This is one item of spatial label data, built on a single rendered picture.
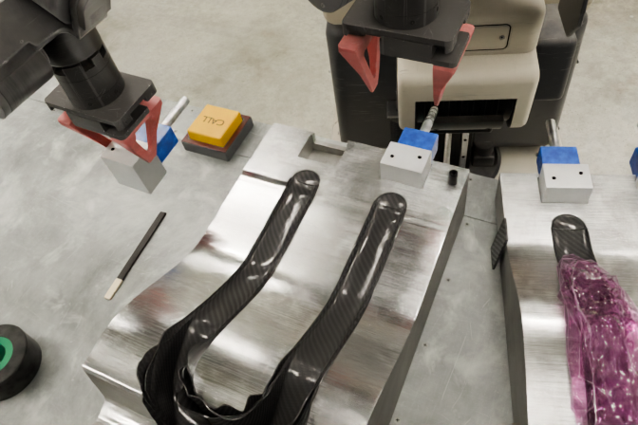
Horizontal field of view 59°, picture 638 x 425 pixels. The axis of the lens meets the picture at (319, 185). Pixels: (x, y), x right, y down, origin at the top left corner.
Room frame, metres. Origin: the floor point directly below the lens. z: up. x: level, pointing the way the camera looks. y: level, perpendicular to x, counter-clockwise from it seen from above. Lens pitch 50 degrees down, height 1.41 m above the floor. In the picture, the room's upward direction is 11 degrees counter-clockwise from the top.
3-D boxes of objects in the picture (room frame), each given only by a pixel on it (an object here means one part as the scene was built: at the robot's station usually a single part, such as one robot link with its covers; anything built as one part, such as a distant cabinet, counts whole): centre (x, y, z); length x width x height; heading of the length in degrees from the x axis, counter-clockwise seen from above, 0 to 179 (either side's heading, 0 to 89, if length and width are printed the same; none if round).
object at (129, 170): (0.52, 0.18, 0.93); 0.13 x 0.05 x 0.05; 145
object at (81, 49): (0.48, 0.21, 1.12); 0.07 x 0.06 x 0.07; 141
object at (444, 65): (0.42, -0.12, 1.05); 0.07 x 0.07 x 0.09; 57
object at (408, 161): (0.46, -0.13, 0.89); 0.13 x 0.05 x 0.05; 147
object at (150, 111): (0.48, 0.20, 0.99); 0.07 x 0.07 x 0.09; 55
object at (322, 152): (0.48, -0.02, 0.87); 0.05 x 0.05 x 0.04; 57
